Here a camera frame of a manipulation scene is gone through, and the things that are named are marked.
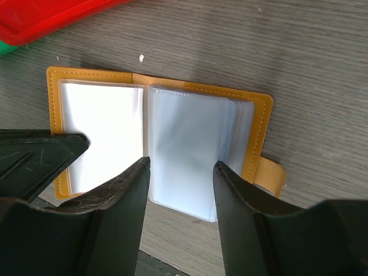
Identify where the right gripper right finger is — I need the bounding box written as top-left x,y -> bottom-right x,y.
213,162 -> 367,275

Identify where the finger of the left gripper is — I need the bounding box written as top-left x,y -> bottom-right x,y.
1,129 -> 90,201

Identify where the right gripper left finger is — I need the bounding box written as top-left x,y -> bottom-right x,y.
1,157 -> 150,275

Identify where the yellow leather card holder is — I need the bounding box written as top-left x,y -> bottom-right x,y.
47,66 -> 286,222

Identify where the green plastic bin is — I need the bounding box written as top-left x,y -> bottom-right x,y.
0,41 -> 18,55

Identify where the red plastic bin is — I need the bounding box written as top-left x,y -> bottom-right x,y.
1,0 -> 126,46

